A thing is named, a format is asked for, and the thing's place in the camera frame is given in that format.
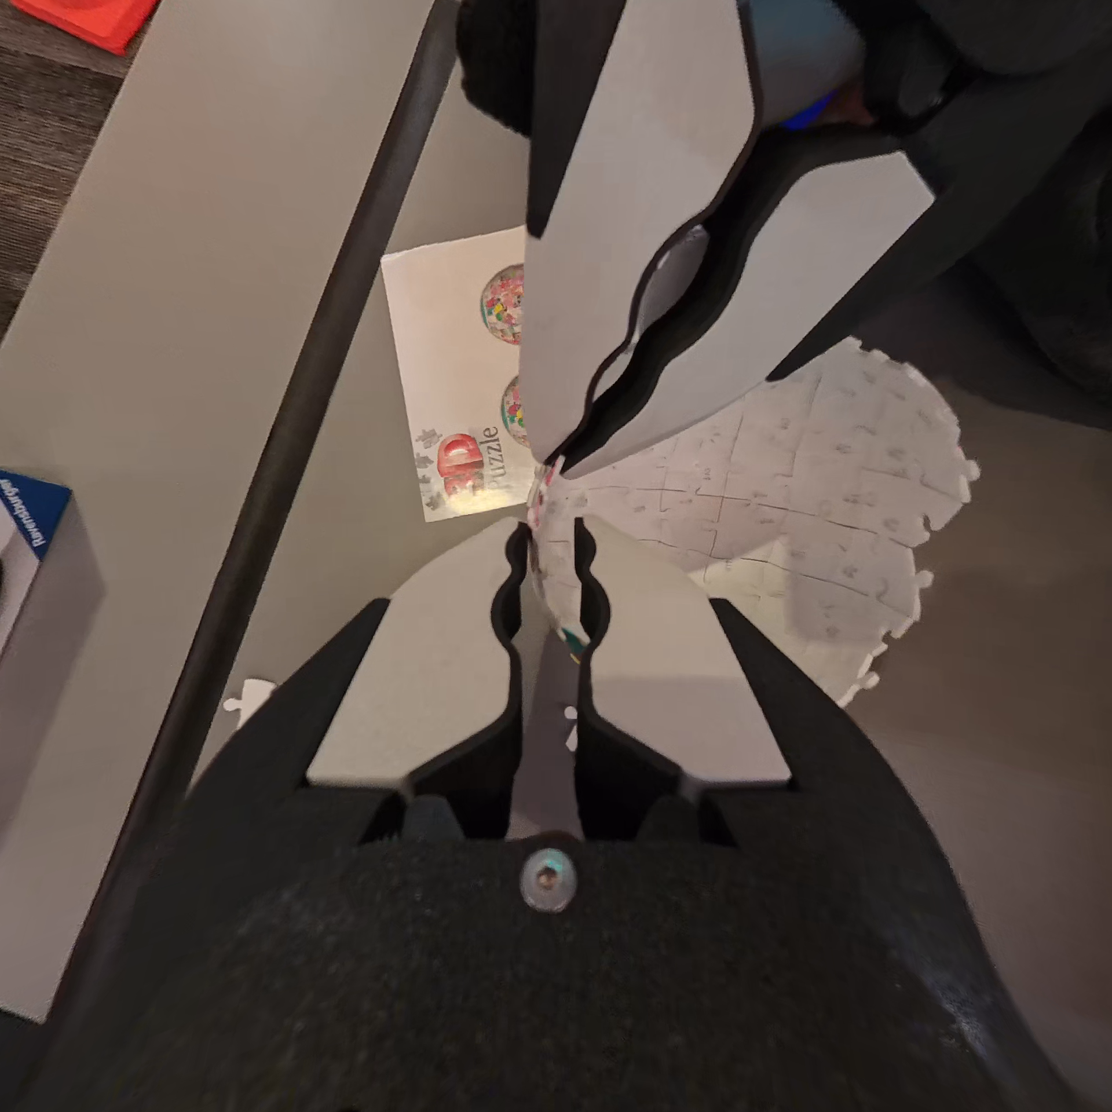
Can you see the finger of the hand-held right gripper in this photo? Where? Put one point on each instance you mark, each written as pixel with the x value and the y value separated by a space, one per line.
pixel 817 261
pixel 633 173

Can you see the colourful puzzle ball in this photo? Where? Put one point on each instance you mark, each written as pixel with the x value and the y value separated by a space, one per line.
pixel 826 521

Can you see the orange traffic cone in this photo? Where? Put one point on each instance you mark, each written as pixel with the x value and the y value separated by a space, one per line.
pixel 87 22

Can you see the puzzle instruction sheet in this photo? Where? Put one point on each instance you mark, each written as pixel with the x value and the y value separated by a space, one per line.
pixel 435 346

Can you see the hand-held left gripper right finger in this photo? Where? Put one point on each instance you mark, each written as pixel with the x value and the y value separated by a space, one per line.
pixel 687 694

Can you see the colourful puzzle box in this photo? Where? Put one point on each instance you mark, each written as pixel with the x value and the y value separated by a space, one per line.
pixel 35 556

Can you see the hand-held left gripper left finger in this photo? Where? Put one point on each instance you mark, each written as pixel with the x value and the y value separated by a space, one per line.
pixel 417 694

